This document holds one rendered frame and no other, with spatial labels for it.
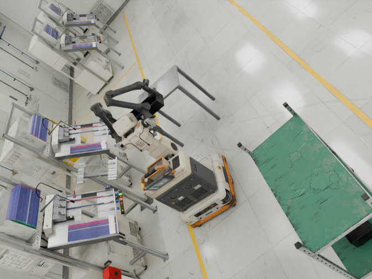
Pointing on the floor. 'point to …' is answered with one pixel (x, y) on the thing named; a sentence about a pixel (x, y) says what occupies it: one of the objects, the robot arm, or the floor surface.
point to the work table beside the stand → (168, 81)
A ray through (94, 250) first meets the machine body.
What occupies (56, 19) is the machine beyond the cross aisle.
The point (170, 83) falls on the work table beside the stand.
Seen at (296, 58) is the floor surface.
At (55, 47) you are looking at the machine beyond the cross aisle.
